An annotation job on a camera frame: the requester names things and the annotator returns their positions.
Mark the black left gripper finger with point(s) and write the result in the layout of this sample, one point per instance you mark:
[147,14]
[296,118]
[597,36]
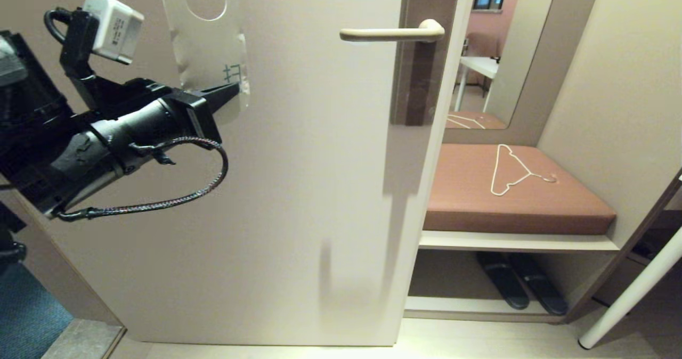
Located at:
[221,95]

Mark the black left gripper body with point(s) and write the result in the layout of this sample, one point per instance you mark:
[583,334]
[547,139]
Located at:
[154,127]

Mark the blue and white door hanger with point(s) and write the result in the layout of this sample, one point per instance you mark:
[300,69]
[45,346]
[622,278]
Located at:
[208,55]

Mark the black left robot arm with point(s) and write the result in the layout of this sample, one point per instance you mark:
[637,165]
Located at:
[32,130]

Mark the beige room door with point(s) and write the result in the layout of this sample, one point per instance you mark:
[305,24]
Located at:
[319,188]

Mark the white bench seat board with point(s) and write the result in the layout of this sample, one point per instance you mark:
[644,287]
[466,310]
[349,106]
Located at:
[506,241]

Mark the brown bench seat cushion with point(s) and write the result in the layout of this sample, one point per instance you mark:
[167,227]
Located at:
[533,210]

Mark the white bench base board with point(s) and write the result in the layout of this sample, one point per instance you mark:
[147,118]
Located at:
[479,308]

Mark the black slipper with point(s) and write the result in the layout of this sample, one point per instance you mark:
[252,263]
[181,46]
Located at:
[506,287]
[546,295]

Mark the brown niche side panel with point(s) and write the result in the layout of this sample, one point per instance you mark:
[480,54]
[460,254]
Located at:
[583,301]

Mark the white table leg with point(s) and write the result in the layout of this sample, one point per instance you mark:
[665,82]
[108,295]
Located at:
[628,298]

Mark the black left camera mount bracket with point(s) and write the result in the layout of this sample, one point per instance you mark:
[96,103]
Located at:
[80,55]

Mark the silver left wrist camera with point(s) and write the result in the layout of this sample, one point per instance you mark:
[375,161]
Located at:
[114,29]

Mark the wall mirror brown frame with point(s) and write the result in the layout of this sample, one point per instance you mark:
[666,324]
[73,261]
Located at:
[511,39]

